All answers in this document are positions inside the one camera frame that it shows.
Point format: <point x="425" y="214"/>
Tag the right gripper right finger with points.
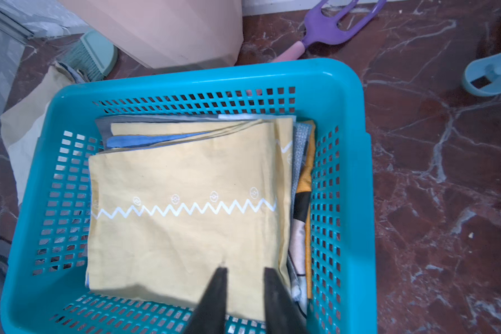
<point x="281" y="316"/>

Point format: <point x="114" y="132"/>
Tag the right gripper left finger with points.
<point x="209" y="315"/>

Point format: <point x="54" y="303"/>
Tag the pale yellow zigzag pillowcase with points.
<point x="174" y="201"/>

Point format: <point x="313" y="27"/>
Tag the teal plastic basket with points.
<point x="43" y="292"/>

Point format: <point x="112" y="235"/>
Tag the plain grey pillowcase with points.
<point x="104" y="125"/>

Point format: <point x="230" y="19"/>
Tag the beige and grey pillowcase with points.
<point x="21" y="125"/>

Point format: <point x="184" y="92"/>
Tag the green hand brush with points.
<point x="91" y="59"/>

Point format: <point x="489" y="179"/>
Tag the purple garden fork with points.
<point x="323" y="29"/>

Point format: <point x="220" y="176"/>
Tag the blue dustpan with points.
<point x="482" y="77"/>

